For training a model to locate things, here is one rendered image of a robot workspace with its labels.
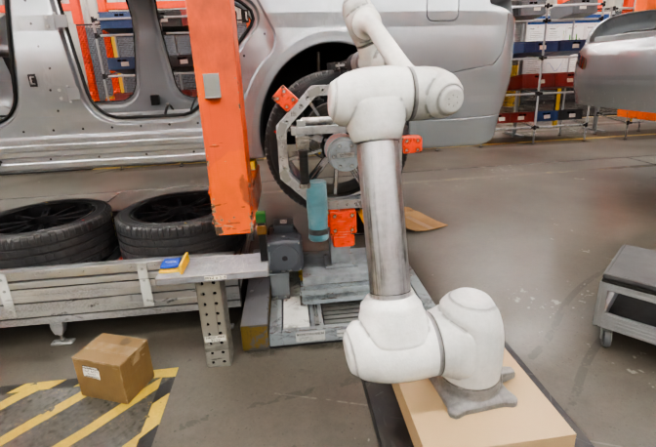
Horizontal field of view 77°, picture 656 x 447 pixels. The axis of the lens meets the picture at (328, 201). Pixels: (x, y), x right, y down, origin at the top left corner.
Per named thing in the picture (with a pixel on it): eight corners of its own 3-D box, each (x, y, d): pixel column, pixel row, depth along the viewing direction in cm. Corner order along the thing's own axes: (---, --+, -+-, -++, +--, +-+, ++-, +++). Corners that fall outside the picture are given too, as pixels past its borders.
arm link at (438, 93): (446, 59, 107) (396, 61, 106) (480, 69, 91) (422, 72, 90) (441, 108, 113) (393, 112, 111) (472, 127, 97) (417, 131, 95)
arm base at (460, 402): (534, 403, 103) (536, 385, 101) (451, 420, 99) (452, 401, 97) (492, 356, 120) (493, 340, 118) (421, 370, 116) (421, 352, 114)
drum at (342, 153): (354, 161, 187) (353, 130, 182) (363, 172, 166) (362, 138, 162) (323, 163, 186) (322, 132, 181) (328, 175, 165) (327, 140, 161)
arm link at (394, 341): (447, 389, 95) (354, 404, 92) (422, 361, 111) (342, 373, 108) (420, 54, 93) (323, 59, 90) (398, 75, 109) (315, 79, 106)
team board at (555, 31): (585, 128, 735) (602, 9, 676) (605, 132, 688) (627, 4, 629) (505, 133, 721) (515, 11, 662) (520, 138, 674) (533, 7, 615)
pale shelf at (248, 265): (269, 258, 177) (269, 252, 176) (268, 276, 161) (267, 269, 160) (167, 266, 173) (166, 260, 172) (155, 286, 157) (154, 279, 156)
